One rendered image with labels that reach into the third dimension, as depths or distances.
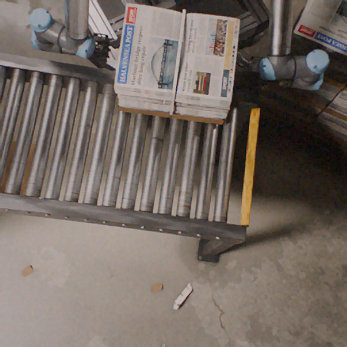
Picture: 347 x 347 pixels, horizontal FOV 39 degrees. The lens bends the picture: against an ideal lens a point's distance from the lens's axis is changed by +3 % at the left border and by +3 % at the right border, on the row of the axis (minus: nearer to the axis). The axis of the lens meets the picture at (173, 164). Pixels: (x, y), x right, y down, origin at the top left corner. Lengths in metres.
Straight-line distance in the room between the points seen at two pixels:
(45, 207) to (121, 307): 0.90
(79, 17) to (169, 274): 1.33
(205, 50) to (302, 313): 1.45
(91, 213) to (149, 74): 0.51
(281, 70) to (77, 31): 0.69
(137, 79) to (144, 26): 0.18
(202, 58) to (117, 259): 1.22
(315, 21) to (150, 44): 0.68
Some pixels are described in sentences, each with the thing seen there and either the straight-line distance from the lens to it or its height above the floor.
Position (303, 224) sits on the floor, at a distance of 2.55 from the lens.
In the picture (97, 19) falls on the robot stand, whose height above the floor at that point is 0.23.
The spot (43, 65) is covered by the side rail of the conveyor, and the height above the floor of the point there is 0.80.
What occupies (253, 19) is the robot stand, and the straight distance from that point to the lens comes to 2.61.
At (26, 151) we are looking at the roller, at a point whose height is 0.79.
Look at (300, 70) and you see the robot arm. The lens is 1.72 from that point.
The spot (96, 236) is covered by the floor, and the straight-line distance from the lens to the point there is 2.43.
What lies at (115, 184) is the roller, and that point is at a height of 0.80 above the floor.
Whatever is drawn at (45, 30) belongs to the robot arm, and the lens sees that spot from 1.73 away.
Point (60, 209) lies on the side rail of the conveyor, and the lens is 1.66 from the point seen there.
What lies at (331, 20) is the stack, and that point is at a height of 0.83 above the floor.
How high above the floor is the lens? 2.41
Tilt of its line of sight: 75 degrees down
